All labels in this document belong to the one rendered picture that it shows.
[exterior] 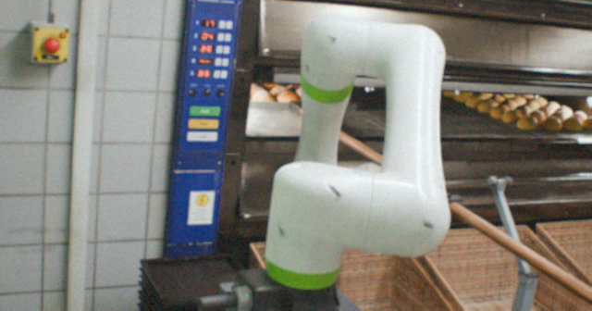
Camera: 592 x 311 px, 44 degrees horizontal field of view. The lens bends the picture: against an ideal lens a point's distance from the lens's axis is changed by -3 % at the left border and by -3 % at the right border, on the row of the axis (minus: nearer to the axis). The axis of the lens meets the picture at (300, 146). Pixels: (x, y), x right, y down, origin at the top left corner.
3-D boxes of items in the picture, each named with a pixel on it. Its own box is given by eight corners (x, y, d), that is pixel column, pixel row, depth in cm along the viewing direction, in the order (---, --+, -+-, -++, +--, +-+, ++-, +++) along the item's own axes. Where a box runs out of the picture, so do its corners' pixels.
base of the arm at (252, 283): (213, 341, 114) (216, 306, 112) (179, 296, 126) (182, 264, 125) (355, 318, 127) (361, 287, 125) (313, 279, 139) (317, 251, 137)
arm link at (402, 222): (459, 231, 115) (451, 16, 150) (353, 217, 115) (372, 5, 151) (440, 277, 124) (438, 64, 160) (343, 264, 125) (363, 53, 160)
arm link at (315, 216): (354, 297, 121) (373, 186, 116) (259, 283, 121) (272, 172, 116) (353, 264, 134) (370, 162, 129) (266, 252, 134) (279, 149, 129)
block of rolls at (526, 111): (438, 94, 349) (440, 82, 348) (516, 97, 370) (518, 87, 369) (524, 131, 297) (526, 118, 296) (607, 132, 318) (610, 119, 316)
